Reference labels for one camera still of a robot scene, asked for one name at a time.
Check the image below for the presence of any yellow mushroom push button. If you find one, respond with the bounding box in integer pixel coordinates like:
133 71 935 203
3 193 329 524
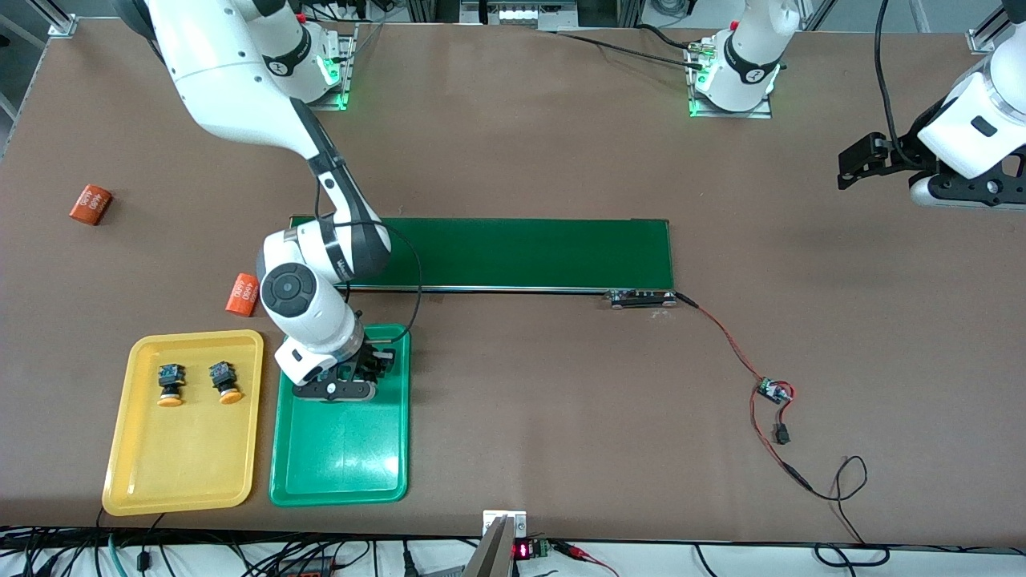
156 363 187 408
208 361 244 406

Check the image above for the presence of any orange cylindrical battery cell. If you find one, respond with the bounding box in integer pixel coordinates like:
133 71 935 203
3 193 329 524
70 185 114 227
224 272 259 317

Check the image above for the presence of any green plastic tray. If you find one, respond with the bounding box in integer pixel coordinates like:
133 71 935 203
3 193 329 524
269 324 411 507

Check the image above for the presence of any yellow plastic tray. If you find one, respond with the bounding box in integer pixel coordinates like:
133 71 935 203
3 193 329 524
102 329 265 516

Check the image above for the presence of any green conveyor belt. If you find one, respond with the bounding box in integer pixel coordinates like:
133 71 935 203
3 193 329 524
290 216 678 310

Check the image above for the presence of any red clip lead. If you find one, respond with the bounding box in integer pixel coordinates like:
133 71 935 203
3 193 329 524
553 541 620 577

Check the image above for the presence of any white power strip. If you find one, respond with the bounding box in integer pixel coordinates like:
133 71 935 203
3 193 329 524
461 0 580 31

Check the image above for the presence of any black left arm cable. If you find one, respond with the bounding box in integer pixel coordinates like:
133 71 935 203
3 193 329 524
874 0 923 165

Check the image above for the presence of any aluminium frame profile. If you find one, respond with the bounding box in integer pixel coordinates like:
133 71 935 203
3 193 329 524
40 0 79 38
966 0 1026 55

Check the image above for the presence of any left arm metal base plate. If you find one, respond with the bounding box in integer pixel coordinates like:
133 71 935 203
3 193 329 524
688 40 774 119

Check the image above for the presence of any small metal bracket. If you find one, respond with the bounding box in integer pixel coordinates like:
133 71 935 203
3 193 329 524
483 510 528 539

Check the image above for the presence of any grey metal camera post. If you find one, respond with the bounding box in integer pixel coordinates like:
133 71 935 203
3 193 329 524
463 515 518 577

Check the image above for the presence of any red and black wire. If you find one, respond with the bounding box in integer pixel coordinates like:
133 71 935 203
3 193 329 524
676 292 814 491

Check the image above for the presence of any black cable bundle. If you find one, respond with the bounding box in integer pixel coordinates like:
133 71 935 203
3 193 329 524
0 525 482 577

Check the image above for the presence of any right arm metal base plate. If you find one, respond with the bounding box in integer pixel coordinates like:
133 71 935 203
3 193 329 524
309 22 355 111

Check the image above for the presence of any black cable on table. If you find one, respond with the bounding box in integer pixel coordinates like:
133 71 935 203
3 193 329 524
553 30 706 69

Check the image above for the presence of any thin black cable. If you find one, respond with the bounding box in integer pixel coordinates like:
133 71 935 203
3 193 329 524
806 455 892 567

